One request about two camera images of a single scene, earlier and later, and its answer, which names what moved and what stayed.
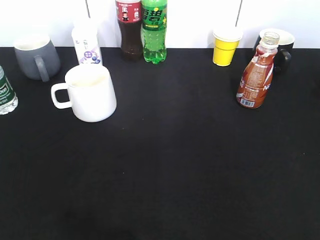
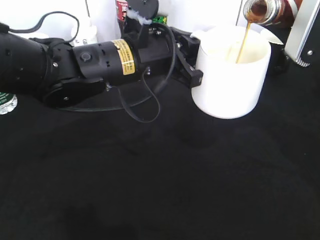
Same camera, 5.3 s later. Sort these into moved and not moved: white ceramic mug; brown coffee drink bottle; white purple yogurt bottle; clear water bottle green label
Moved: white ceramic mug; brown coffee drink bottle
Not moved: white purple yogurt bottle; clear water bottle green label
